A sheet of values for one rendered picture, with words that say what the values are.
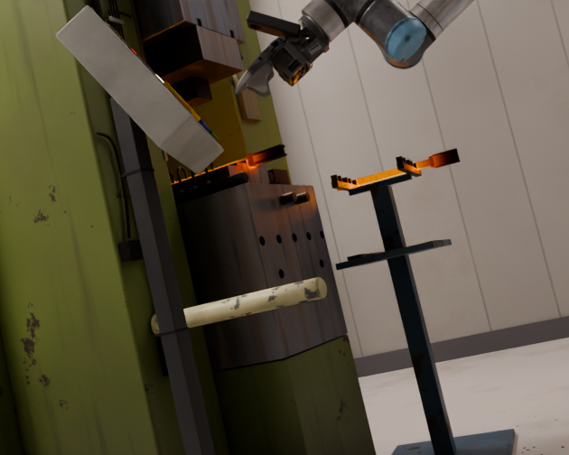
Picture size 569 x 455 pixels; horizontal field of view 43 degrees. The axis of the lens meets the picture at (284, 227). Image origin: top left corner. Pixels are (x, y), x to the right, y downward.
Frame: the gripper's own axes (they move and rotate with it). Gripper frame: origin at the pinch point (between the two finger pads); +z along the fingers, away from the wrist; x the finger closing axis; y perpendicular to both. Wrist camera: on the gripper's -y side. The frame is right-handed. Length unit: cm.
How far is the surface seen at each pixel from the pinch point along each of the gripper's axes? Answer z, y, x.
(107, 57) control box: 15.1, -11.9, -27.0
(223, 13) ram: -15, -33, 50
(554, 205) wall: -108, 97, 284
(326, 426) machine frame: 41, 69, 41
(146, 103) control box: 15.5, -0.9, -27.0
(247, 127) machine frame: 1, -11, 77
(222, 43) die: -9, -26, 46
